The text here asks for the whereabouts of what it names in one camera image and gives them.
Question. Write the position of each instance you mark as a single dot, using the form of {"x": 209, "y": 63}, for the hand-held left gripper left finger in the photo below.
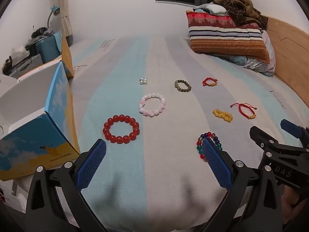
{"x": 93, "y": 164}

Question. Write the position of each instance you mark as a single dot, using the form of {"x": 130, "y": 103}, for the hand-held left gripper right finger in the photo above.
{"x": 217, "y": 166}

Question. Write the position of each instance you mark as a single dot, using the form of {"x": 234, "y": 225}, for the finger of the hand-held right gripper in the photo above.
{"x": 291, "y": 127}
{"x": 262, "y": 136}

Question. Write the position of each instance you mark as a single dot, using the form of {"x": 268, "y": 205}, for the blue and yellow cardboard box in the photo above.
{"x": 55, "y": 116}

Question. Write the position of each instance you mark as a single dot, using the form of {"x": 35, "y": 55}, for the person's right hand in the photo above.
{"x": 291, "y": 198}

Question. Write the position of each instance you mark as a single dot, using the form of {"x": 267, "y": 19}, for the floral pillow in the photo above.
{"x": 263, "y": 65}

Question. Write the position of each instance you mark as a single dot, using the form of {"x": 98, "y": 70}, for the wooden headboard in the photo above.
{"x": 289, "y": 53}

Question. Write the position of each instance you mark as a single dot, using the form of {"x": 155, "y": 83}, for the white pearl cluster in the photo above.
{"x": 143, "y": 81}

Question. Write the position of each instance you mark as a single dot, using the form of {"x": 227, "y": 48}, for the striped pillow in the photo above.
{"x": 224, "y": 36}

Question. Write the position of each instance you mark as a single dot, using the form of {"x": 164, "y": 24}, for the grey suitcase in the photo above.
{"x": 26, "y": 64}

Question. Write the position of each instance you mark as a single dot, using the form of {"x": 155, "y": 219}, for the teal suitcase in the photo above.
{"x": 48, "y": 48}

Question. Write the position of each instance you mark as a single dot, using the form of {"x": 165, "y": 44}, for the brown blanket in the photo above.
{"x": 241, "y": 7}

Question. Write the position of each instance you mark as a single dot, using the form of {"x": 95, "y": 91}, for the white plastic bag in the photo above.
{"x": 18, "y": 53}

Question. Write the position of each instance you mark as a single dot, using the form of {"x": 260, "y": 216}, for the light blue cushion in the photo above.
{"x": 212, "y": 9}

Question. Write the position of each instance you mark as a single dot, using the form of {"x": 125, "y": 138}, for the pile of dark clothes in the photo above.
{"x": 39, "y": 35}

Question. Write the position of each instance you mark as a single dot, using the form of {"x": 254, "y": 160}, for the blue desk lamp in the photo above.
{"x": 55, "y": 9}

